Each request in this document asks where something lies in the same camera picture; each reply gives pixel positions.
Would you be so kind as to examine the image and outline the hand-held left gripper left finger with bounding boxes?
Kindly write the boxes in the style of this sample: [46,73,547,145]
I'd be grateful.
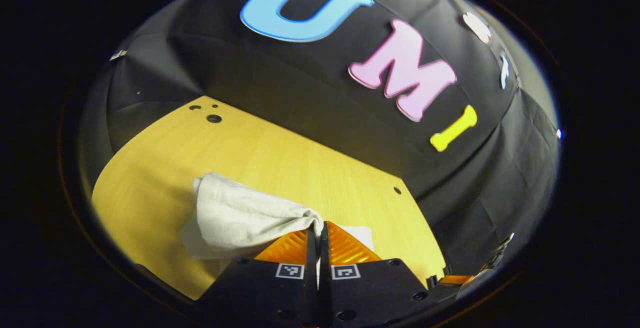
[196,227,320,328]

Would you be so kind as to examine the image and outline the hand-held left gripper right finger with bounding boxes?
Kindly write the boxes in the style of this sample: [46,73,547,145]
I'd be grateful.
[319,221,432,327]

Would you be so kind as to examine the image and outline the white jeans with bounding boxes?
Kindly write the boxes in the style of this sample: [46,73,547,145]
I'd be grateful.
[178,172,375,289]

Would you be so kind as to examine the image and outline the black backdrop cloth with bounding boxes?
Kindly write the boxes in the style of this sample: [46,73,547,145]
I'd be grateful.
[77,0,562,279]

